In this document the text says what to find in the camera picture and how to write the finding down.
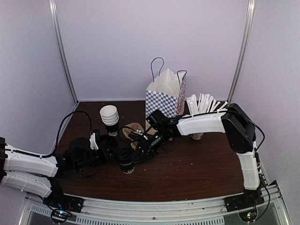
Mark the black and white paper cup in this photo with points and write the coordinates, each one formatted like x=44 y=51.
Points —
x=127 y=168

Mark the right aluminium corner post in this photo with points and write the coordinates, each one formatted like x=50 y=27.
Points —
x=243 y=48

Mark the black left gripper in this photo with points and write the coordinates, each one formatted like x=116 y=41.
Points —
x=105 y=152

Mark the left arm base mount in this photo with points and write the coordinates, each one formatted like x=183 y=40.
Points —
x=57 y=199

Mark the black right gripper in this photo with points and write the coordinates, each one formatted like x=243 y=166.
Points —
x=148 y=151

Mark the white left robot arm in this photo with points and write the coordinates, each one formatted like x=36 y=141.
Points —
x=39 y=174

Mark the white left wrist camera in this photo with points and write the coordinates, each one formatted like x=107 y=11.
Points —
x=93 y=143

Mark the aluminium front rail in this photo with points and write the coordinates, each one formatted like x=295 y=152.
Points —
x=210 y=211

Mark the aluminium corner post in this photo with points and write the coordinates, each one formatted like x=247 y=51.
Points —
x=243 y=48
x=62 y=54

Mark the brown cardboard cup carrier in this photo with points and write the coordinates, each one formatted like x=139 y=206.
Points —
x=129 y=128

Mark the blue checkered paper bag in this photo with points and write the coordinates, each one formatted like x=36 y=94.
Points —
x=166 y=92

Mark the white cup holding straws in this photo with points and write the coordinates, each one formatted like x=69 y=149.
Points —
x=197 y=136

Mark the stack of paper cups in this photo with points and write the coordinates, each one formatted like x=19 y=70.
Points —
x=110 y=118

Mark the left aluminium corner post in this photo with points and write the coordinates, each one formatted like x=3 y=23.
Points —
x=62 y=54

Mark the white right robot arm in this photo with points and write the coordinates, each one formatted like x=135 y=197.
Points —
x=232 y=121

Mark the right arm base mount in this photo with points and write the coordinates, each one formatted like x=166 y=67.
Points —
x=248 y=199

